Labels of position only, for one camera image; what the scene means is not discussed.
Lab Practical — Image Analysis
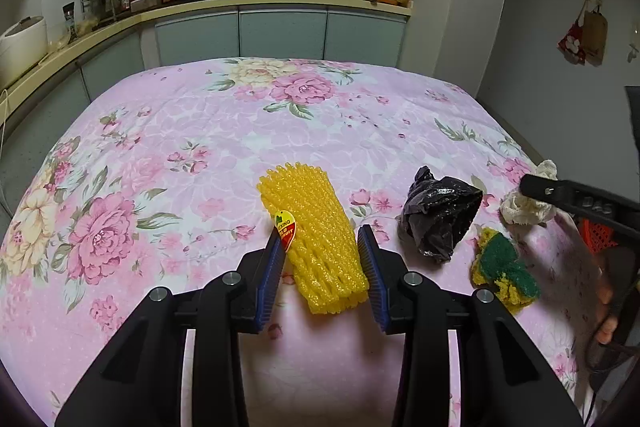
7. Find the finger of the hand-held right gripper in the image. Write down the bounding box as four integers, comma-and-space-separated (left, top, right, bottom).
519, 173, 626, 230

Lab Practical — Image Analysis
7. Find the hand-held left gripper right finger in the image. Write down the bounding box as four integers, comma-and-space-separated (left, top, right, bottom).
356, 223, 586, 427

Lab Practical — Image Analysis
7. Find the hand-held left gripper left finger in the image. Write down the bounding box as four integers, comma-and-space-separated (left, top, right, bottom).
54, 227, 288, 427

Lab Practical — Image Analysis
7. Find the white cloth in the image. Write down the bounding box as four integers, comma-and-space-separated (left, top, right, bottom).
499, 159, 560, 226

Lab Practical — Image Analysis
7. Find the yellow foam fruit net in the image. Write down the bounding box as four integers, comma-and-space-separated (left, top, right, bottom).
257, 162, 370, 315

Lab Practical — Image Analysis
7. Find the green and yellow sponge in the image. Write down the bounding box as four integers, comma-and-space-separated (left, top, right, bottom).
470, 227, 542, 310

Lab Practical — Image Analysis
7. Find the black plastic bag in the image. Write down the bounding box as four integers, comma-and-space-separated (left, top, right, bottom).
396, 166, 484, 264

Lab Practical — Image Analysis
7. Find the person's right hand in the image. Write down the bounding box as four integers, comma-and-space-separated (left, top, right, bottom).
594, 252, 632, 345

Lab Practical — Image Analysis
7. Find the red plastic basket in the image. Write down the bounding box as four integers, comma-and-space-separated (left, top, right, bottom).
575, 217, 616, 258

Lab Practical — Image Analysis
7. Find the red hanging bag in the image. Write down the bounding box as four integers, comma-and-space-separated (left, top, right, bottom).
557, 4, 587, 65

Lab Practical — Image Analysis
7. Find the brown paper hanging bag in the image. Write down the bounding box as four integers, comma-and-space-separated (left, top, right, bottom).
582, 4, 609, 68

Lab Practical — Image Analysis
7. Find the pink floral blanket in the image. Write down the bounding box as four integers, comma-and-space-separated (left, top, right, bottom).
0, 57, 601, 427

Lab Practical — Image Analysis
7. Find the kitchen counter with cabinets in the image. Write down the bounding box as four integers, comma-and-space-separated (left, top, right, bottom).
0, 0, 413, 218

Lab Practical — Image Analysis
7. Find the black seasoning bottle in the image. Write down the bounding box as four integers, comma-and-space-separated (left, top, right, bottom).
62, 2, 77, 44

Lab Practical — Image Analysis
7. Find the white rice cooker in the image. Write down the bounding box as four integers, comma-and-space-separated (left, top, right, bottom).
0, 16, 48, 90

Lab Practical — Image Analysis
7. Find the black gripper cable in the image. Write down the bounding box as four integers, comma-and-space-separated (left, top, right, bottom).
582, 342, 626, 427

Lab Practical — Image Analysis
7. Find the white cable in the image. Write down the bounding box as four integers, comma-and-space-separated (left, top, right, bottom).
0, 89, 11, 218

